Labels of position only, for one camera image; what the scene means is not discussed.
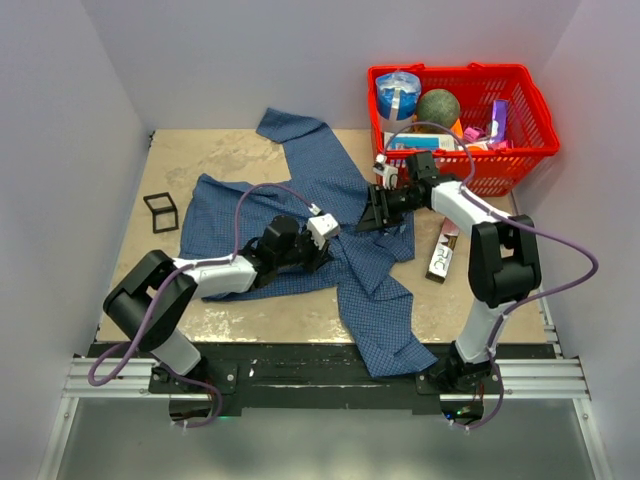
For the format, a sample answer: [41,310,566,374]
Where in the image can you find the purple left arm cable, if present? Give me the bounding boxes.
[88,182,324,429]

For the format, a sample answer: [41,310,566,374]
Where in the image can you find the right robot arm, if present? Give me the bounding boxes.
[356,152,541,393]

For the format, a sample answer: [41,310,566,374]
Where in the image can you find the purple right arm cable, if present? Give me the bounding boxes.
[377,121,599,431]

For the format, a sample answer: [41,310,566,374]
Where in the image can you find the pink small package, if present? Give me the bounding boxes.
[463,127,486,143]

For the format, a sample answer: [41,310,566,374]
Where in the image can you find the blue plaid shirt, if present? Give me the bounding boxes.
[179,109,437,377]

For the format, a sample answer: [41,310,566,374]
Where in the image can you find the white chocolate bar box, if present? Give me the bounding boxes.
[425,218,460,284]

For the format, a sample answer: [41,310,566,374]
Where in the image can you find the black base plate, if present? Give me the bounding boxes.
[89,341,559,419]

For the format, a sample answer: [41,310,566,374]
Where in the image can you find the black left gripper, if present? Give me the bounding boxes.
[275,225,334,276]

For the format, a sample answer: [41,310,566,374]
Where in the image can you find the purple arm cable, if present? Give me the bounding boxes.
[377,121,599,431]
[88,182,324,429]

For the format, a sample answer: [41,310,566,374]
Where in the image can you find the blue white razor box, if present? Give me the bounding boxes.
[382,132,458,151]

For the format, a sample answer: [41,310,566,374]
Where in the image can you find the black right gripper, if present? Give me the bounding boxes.
[355,184,425,233]

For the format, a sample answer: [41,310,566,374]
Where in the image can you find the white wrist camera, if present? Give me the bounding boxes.
[373,153,398,189]
[306,203,340,250]

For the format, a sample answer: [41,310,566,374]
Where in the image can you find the purple snack package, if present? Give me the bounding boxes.
[487,99,511,150]

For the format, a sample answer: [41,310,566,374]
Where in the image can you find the orange package in basket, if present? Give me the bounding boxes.
[450,119,464,139]

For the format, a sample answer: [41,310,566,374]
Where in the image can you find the aluminium frame rail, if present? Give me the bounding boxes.
[38,343,612,479]

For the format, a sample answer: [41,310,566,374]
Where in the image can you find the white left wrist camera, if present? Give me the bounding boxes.
[306,203,340,250]

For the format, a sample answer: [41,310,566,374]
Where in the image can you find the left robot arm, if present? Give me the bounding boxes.
[88,213,340,392]

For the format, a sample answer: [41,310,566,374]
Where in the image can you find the red plastic basket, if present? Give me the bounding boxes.
[367,63,560,197]

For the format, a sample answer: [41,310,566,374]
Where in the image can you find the black wire frame stand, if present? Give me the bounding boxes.
[143,192,179,234]

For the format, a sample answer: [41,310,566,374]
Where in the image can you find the blue white wrapped roll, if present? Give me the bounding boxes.
[375,70,422,133]

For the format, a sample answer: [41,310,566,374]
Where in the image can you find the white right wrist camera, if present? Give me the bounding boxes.
[373,153,398,189]

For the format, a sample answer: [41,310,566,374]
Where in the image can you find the green round melon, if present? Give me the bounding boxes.
[415,89,461,128]

